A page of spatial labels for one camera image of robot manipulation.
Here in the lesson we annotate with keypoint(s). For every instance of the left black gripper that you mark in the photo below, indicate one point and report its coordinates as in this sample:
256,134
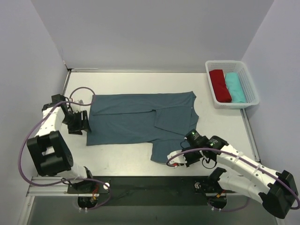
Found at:
81,122

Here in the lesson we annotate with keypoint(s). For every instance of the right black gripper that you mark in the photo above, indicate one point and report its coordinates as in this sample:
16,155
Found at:
187,158

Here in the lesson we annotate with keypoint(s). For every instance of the blue-grey t shirt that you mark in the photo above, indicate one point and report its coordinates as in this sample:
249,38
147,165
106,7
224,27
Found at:
161,119

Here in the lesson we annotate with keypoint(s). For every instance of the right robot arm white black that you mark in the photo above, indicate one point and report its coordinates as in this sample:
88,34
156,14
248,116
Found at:
276,191

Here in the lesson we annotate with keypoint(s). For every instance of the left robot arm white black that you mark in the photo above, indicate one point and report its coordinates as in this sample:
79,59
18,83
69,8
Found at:
48,149

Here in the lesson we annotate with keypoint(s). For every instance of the red rolled t shirt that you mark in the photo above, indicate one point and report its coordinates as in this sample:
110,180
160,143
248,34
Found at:
219,86

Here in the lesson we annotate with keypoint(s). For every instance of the teal rolled t shirt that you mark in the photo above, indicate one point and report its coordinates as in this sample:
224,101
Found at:
234,87

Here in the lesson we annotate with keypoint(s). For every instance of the white plastic basket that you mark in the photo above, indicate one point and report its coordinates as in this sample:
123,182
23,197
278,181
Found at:
247,85

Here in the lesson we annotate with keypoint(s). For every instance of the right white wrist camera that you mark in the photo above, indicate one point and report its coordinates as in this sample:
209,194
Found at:
176,159

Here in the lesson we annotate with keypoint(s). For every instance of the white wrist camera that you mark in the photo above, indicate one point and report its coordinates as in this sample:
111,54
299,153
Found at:
76,106
176,159

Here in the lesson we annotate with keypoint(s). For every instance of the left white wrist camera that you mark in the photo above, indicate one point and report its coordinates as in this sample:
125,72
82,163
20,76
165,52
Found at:
76,106

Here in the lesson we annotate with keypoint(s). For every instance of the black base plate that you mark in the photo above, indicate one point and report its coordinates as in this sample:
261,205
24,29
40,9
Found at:
158,190

